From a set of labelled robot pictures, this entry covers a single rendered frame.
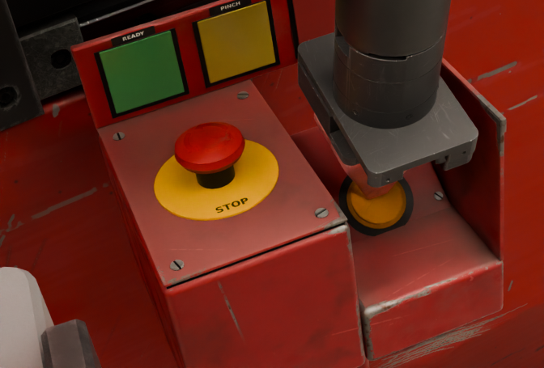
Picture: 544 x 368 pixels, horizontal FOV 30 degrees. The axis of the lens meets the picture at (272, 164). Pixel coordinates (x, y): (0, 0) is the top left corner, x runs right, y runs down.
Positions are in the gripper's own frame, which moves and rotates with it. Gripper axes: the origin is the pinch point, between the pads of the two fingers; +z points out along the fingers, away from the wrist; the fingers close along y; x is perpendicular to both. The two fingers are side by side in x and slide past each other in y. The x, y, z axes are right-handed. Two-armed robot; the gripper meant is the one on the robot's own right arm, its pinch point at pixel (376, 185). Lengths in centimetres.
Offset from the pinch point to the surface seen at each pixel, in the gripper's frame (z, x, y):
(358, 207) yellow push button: 1.1, 1.4, -0.4
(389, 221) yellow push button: 1.6, -0.1, -1.8
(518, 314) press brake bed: 45, -23, 7
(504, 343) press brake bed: 51, -22, 7
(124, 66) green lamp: -6.3, 12.3, 10.1
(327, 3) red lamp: -6.3, -1.1, 10.0
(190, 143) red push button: -7.6, 10.9, 1.9
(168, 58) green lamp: -5.9, 9.6, 10.0
